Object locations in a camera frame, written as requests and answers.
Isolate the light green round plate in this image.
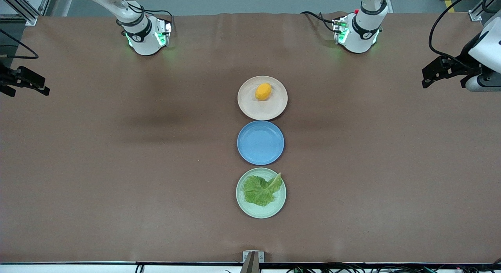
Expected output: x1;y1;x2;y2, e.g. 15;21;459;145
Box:
236;167;287;219

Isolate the green lettuce leaf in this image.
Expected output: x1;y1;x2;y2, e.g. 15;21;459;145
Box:
243;172;283;207

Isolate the black right base cable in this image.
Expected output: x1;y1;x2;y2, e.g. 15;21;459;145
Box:
143;9;175;24

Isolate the yellow lemon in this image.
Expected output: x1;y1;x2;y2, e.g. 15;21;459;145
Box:
255;83;272;101

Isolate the aluminium frame profile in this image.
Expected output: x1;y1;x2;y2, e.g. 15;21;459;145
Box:
469;0;501;22
0;0;54;26

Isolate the black left base cable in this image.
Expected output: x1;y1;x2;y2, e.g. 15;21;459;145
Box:
301;11;342;33

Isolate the beige round plate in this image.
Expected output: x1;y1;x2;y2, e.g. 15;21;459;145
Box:
237;75;288;121

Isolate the metal left base connector plate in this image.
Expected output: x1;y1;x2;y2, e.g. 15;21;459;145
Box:
332;16;350;45

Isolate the metal base connector plate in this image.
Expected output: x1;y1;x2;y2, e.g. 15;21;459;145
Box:
155;20;173;47
332;16;350;45

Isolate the black base cable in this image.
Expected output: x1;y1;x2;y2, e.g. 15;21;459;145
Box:
301;11;342;33
143;9;175;24

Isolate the grey metal camera bracket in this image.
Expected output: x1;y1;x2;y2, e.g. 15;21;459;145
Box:
240;251;265;273

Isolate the metal right base connector plate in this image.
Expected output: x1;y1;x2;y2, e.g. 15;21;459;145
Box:
155;20;173;47

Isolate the white table edge rail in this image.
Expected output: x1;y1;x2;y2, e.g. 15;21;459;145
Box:
0;261;501;273

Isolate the blue round plate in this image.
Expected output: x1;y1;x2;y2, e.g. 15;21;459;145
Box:
237;120;285;165

